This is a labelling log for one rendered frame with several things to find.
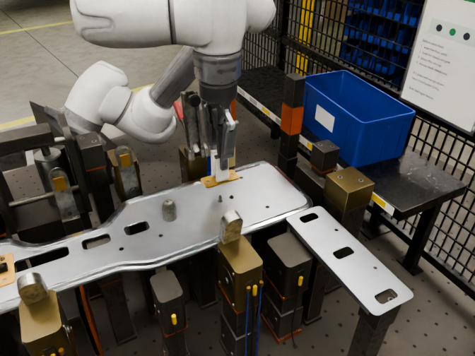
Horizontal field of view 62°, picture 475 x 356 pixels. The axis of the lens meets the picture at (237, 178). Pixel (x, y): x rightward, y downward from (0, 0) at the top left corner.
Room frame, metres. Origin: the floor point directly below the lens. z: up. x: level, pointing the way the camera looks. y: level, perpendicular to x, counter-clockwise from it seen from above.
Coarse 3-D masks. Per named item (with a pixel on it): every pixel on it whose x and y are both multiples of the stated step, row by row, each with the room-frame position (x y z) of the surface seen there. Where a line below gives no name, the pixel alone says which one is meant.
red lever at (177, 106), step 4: (176, 104) 0.94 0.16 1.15; (180, 104) 0.95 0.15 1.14; (176, 108) 0.93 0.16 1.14; (180, 108) 0.93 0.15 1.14; (176, 112) 0.93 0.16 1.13; (180, 112) 0.92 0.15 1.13; (180, 116) 0.91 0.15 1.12; (180, 120) 0.91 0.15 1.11; (184, 128) 0.89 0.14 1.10; (196, 144) 0.86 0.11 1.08; (196, 148) 0.85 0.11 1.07; (196, 152) 0.84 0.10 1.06
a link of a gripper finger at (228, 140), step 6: (228, 126) 0.66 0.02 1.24; (228, 132) 0.67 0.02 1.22; (234, 132) 0.68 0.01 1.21; (222, 138) 0.68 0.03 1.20; (228, 138) 0.67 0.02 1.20; (234, 138) 0.68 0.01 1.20; (222, 144) 0.68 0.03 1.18; (228, 144) 0.68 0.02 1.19; (234, 144) 0.68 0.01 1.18; (222, 150) 0.68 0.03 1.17; (228, 150) 0.68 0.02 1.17; (222, 156) 0.68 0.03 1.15
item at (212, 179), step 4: (232, 172) 0.74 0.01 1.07; (232, 176) 0.73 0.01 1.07; (236, 176) 0.73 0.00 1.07; (204, 180) 0.71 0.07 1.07; (208, 180) 0.71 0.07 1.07; (212, 180) 0.71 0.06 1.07; (224, 180) 0.71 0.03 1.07; (228, 180) 0.71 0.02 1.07; (232, 180) 0.72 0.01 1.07; (204, 184) 0.70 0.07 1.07; (208, 184) 0.70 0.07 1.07; (212, 184) 0.70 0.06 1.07; (216, 184) 0.70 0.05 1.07
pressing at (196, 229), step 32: (160, 192) 0.75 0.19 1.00; (192, 192) 0.76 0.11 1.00; (224, 192) 0.76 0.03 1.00; (256, 192) 0.76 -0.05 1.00; (288, 192) 0.76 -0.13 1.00; (128, 224) 0.64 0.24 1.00; (160, 224) 0.64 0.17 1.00; (192, 224) 0.64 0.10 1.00; (256, 224) 0.65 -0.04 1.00; (32, 256) 0.54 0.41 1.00; (96, 256) 0.54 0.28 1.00; (128, 256) 0.54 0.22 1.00; (160, 256) 0.55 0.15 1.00; (0, 288) 0.46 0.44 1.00; (64, 288) 0.47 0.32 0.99
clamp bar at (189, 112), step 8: (184, 96) 0.85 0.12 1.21; (192, 96) 0.83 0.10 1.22; (184, 104) 0.85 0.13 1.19; (192, 104) 0.83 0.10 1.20; (184, 112) 0.85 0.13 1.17; (192, 112) 0.86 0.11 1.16; (184, 120) 0.85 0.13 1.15; (192, 120) 0.86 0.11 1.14; (200, 120) 0.86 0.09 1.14; (192, 128) 0.85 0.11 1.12; (200, 128) 0.85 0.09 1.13; (192, 136) 0.85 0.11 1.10; (200, 136) 0.85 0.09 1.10; (192, 144) 0.84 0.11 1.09; (200, 144) 0.85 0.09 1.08; (192, 152) 0.83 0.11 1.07; (200, 152) 0.85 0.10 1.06
